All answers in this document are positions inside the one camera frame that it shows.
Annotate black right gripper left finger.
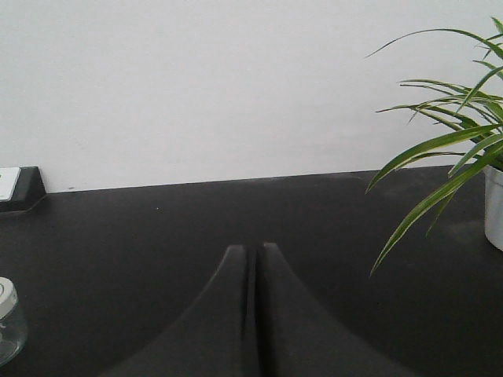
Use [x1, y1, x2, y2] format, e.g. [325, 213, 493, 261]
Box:
[102, 245, 248, 376]

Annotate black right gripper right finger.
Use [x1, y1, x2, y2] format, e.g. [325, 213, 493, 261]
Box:
[257, 243, 414, 376]

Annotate glass jar with white lid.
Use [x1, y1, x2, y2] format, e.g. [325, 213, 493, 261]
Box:
[1, 277, 28, 365]

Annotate black white power socket box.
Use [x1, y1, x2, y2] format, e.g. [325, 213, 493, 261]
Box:
[1, 167, 46, 213]

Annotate potted green plant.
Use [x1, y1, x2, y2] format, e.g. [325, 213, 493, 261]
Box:
[367, 17, 502, 270]

